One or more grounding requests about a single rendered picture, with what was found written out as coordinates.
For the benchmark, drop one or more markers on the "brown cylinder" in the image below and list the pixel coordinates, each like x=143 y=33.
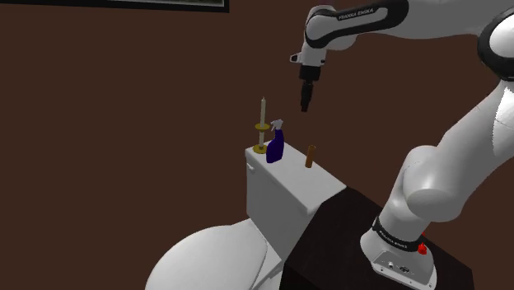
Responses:
x=310 y=156

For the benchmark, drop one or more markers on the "blue spray bottle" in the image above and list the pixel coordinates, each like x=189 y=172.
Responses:
x=275 y=146

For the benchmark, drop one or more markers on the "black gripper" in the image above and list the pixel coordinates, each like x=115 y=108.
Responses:
x=308 y=82

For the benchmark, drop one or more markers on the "white toilet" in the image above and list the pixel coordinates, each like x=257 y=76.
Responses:
x=281 y=192

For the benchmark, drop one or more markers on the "dark robot stand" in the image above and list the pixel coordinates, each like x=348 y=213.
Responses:
x=345 y=241

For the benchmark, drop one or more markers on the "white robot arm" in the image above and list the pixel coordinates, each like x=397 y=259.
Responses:
x=449 y=176

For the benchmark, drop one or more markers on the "black framed wall picture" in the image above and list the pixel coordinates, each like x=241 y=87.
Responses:
x=160 y=3

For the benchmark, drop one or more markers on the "candle in brass holder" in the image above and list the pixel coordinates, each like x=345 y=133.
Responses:
x=262 y=124

